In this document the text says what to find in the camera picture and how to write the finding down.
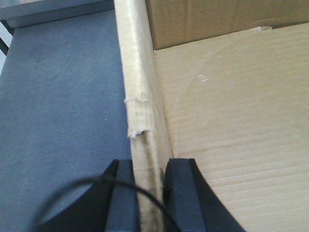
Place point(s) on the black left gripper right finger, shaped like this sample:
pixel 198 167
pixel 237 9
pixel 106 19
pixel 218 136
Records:
pixel 192 203

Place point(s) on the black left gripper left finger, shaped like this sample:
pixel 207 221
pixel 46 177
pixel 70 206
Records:
pixel 105 207

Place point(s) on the brown cardboard carton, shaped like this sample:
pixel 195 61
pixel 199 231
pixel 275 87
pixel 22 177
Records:
pixel 226 83

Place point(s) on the dark grey conveyor belt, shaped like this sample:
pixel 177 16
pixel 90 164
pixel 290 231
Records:
pixel 62 111

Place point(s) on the grey metal conveyor frame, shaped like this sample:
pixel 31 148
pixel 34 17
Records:
pixel 22 13

